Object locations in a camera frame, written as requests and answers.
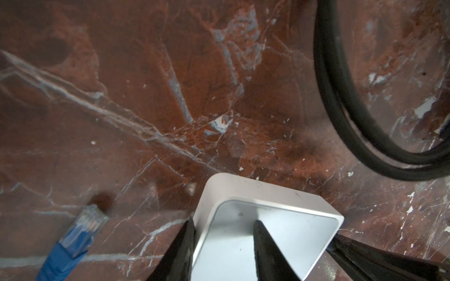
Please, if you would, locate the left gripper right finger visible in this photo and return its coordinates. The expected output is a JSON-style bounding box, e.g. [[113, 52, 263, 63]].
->
[[253, 220, 300, 281]]

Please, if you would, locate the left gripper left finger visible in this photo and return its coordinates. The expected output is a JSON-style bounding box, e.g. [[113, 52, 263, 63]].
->
[[146, 218, 196, 281]]

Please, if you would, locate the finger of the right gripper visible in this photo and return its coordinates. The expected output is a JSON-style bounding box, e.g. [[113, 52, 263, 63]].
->
[[326, 234, 450, 281]]

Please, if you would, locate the blue ethernet cable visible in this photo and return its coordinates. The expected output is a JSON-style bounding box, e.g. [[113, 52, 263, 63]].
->
[[34, 203, 110, 281]]

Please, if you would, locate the coiled black cable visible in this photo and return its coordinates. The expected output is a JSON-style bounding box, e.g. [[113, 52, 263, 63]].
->
[[312, 0, 450, 182]]

